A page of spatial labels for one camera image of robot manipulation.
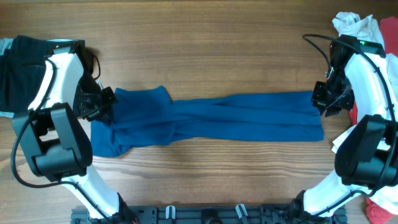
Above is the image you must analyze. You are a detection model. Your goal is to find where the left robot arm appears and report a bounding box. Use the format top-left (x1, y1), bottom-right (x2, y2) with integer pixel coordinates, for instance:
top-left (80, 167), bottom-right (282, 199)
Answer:
top-left (9, 35), bottom-right (139, 223)

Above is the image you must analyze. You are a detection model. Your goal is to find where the folded black garment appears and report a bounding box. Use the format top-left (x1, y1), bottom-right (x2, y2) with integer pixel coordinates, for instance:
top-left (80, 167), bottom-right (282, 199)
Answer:
top-left (0, 34), bottom-right (97, 114)

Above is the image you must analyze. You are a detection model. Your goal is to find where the right black cable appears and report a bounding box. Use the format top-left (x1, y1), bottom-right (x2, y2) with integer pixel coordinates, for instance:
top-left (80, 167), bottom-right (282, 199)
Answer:
top-left (302, 33), bottom-right (398, 217)

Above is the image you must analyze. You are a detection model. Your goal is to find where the folded light grey garment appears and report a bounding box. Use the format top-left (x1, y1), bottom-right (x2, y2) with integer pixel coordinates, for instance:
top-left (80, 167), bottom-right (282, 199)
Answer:
top-left (0, 38), bottom-right (14, 118)

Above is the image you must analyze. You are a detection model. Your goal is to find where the black cable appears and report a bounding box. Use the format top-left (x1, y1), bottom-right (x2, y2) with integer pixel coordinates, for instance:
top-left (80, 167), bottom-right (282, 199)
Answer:
top-left (9, 54), bottom-right (113, 224)
top-left (302, 33), bottom-right (398, 217)

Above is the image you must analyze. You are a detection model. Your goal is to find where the left black cable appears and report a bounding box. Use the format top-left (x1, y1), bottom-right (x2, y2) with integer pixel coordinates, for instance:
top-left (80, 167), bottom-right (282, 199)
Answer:
top-left (9, 54), bottom-right (113, 224)

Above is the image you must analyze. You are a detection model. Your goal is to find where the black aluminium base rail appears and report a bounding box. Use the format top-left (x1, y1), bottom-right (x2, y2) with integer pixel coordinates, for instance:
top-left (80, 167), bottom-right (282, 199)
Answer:
top-left (70, 204), bottom-right (348, 224)

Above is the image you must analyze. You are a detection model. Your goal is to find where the blue t-shirt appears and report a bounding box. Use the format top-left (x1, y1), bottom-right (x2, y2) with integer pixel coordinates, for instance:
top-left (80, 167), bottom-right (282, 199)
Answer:
top-left (91, 86), bottom-right (324, 157)

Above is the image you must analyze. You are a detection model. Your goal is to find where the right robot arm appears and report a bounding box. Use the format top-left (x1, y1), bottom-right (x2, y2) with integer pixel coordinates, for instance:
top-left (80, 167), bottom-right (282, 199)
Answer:
top-left (287, 35), bottom-right (397, 223)

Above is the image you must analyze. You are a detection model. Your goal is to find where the red garment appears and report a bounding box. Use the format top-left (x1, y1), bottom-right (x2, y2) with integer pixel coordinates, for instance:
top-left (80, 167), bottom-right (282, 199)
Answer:
top-left (334, 12), bottom-right (397, 224)

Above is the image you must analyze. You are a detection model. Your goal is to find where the white shirt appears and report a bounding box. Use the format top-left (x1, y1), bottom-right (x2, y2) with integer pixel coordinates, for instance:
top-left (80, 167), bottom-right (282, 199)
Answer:
top-left (330, 11), bottom-right (398, 215)

